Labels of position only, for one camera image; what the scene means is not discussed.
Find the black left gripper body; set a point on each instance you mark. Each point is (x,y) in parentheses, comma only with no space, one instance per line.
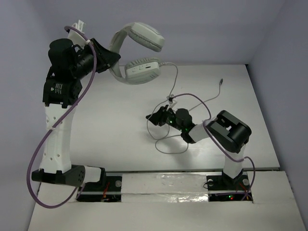
(98,57)

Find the white grey headphones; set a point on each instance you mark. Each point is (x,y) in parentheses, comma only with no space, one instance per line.
(143,69)

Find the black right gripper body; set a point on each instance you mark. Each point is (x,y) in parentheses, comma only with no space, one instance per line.
(170,118)

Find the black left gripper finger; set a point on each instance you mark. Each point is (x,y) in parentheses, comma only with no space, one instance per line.
(104,65)
(104,55)

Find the silver foil covered panel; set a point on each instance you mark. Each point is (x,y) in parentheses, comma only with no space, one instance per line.
(163,188)

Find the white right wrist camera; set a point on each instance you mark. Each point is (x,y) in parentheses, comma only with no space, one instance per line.
(171,101)

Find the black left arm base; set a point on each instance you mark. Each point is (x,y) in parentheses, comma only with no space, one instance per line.
(109,190)

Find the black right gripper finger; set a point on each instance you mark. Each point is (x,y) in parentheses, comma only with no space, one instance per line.
(157,121)
(157,113)

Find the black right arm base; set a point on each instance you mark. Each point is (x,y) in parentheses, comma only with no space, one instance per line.
(221,189)

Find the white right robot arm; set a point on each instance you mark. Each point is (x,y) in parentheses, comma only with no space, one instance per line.
(229,133)

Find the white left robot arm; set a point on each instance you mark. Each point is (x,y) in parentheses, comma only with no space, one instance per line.
(61,93)

